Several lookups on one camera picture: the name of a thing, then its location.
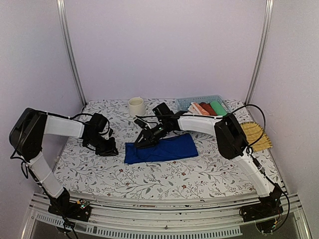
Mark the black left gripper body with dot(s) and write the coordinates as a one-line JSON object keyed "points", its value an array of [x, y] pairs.
{"points": [[98, 140]]}

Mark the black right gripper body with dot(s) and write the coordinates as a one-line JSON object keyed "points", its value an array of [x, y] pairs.
{"points": [[160, 133]]}

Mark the blue towel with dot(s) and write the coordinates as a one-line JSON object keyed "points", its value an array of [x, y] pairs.
{"points": [[172, 148]]}

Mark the light blue plastic basket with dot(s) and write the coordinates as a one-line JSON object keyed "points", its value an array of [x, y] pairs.
{"points": [[184, 103]]}

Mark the orange bunny pattern towel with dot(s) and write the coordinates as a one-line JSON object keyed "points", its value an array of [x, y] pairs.
{"points": [[196, 109]]}

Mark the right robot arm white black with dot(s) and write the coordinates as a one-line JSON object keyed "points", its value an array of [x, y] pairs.
{"points": [[231, 140]]}

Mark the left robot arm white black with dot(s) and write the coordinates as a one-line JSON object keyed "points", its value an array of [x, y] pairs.
{"points": [[27, 135]]}

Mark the cream ceramic cup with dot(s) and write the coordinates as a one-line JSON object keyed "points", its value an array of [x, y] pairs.
{"points": [[136, 107]]}

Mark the green rolled towel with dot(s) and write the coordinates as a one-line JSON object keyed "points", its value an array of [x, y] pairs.
{"points": [[218, 108]]}

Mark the yellow bamboo tray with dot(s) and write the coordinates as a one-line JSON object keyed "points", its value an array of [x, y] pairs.
{"points": [[253, 131]]}

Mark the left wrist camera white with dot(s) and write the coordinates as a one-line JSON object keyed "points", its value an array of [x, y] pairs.
{"points": [[108, 133]]}

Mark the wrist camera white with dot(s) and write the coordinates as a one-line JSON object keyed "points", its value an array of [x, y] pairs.
{"points": [[143, 124], [108, 133]]}

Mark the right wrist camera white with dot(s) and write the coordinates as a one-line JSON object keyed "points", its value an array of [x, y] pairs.
{"points": [[143, 124]]}

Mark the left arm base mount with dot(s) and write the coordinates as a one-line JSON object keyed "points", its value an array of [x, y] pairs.
{"points": [[62, 206]]}

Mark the front aluminium rail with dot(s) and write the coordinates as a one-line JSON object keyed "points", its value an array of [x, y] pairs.
{"points": [[216, 218]]}

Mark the right aluminium frame post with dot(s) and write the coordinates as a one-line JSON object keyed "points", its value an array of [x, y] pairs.
{"points": [[261, 49]]}

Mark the aluminium frame post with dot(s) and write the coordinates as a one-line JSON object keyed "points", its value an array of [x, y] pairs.
{"points": [[69, 49], [261, 49]]}

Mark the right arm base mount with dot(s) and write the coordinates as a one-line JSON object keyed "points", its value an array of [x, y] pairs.
{"points": [[267, 207]]}

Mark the left aluminium frame post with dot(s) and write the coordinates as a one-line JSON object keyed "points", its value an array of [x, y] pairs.
{"points": [[69, 49]]}

